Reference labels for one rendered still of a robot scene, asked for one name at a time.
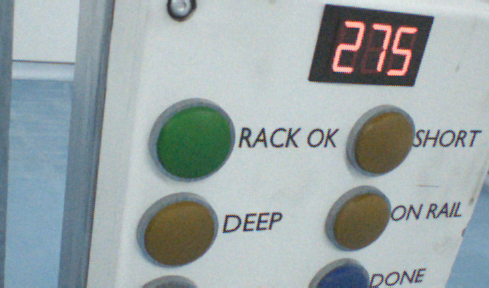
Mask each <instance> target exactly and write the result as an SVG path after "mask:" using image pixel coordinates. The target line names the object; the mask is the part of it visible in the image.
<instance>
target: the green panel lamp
mask: <svg viewBox="0 0 489 288"><path fill-rule="evenodd" d="M231 143H232V134H231V129H230V126H229V124H228V121H227V120H226V119H225V118H224V116H223V115H221V114H220V112H218V111H216V110H214V109H213V108H210V107H190V108H186V109H184V110H183V111H179V112H178V113H177V114H175V115H173V116H172V117H171V119H169V120H168V122H166V123H165V124H164V126H163V128H162V129H161V130H160V134H159V136H158V139H157V142H156V153H157V157H158V160H159V161H160V164H161V165H162V167H164V169H165V170H166V171H168V172H169V173H170V174H171V175H175V176H178V177H180V178H183V179H198V178H201V177H203V176H205V175H209V174H210V173H212V172H213V171H215V170H216V169H217V168H218V167H220V165H221V164H223V162H224V160H225V159H226V157H227V156H228V152H229V150H230V148H231Z"/></svg>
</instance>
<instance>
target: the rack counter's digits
mask: <svg viewBox="0 0 489 288"><path fill-rule="evenodd" d="M421 28H422V27H421V26H413V25H398V24H391V23H383V22H376V21H361V20H353V19H346V18H341V21H340V25H339V29H338V32H337V38H336V41H335V44H334V47H333V55H332V58H331V61H330V64H329V70H328V74H354V75H367V76H381V77H407V76H408V71H409V68H410V66H411V62H412V58H413V55H414V52H415V49H416V44H417V41H418V39H419V36H420V30H421Z"/></svg>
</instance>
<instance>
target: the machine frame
mask: <svg viewBox="0 0 489 288"><path fill-rule="evenodd" d="M14 4H15V0H0V288H4V281H5V260H6V217H7V196H8V175H9V153H10V141H9V134H10V111H11V89H12V68H13V25H14ZM114 11H115V0H80V4H79V14H78V24H77V44H76V55H75V65H74V85H73V96H72V106H71V116H70V137H69V147H68V157H67V167H66V188H65V198H64V209H63V218H62V239H61V249H60V259H59V280H58V288H87V281H88V273H89V258H90V250H91V242H92V226H93V218H94V210H95V202H96V186H97V178H98V170H99V162H100V146H101V138H102V130H103V122H104V107H105V99H106V91H107V89H106V88H105V79H106V71H107V55H108V47H109V39H110V31H111V29H112V27H113V19H114Z"/></svg>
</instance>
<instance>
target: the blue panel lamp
mask: <svg viewBox="0 0 489 288"><path fill-rule="evenodd" d="M318 288H367V277H366V275H365V273H364V272H363V270H362V269H359V268H358V267H355V266H346V267H343V268H341V269H337V270H335V271H334V272H333V273H330V274H329V275H328V276H326V278H325V279H324V280H322V283H321V284H319V286H318Z"/></svg>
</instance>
